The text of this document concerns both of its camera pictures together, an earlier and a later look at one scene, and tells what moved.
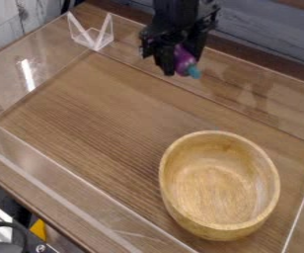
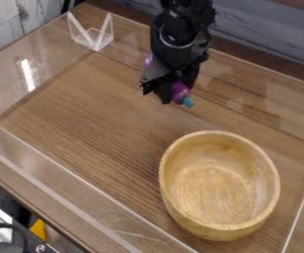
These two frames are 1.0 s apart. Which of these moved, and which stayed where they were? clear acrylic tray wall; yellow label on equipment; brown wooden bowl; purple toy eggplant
Moved: purple toy eggplant
Stayed: brown wooden bowl; clear acrylic tray wall; yellow label on equipment
